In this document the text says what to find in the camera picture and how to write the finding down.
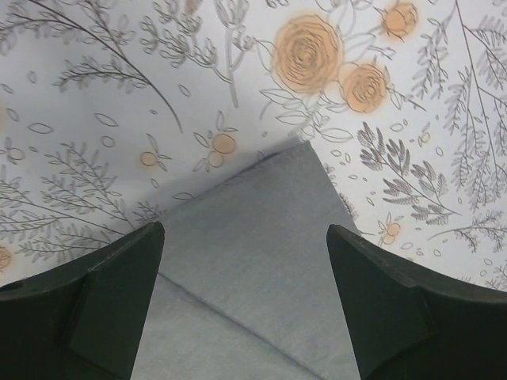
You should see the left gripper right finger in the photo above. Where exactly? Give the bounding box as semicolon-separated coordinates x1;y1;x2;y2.
326;225;506;379

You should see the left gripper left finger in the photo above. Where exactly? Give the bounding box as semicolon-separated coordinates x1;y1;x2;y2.
1;222;165;380

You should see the floral table cloth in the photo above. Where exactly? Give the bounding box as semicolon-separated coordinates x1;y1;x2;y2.
1;1;506;291

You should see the grey long sleeve shirt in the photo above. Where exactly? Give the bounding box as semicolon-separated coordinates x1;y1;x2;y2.
132;144;359;379

